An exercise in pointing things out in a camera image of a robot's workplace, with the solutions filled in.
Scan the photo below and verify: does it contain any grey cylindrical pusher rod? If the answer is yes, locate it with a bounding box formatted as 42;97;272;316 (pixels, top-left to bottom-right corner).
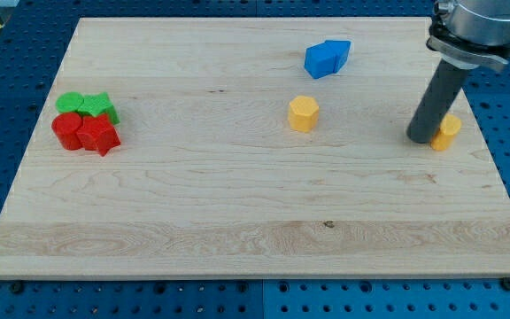
406;59;469;144

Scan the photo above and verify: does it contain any yellow hexagon block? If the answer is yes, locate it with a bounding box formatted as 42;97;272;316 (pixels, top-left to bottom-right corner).
288;96;320;133

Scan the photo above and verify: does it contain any yellow heart block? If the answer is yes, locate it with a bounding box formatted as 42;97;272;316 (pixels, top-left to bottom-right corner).
430;114;462;151

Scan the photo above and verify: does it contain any blue cube block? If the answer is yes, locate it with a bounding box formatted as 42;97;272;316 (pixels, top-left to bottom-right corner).
325;40;352;73

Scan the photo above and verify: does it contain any blue pentagon block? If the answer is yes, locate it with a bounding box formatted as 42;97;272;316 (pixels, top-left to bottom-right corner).
304;43;336;79

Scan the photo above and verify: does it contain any light wooden board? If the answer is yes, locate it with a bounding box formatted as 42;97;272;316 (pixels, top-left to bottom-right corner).
0;18;510;281

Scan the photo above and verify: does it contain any green star block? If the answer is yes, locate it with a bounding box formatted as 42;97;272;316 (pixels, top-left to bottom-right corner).
77;92;120;125

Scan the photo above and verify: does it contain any red star block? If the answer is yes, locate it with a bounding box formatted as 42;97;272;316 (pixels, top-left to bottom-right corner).
76;113;121;157

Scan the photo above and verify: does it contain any green cylinder block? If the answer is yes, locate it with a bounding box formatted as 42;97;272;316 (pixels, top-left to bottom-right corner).
55;91;84;113

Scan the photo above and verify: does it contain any red cylinder block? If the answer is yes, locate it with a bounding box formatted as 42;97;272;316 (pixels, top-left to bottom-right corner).
51;113;82;151

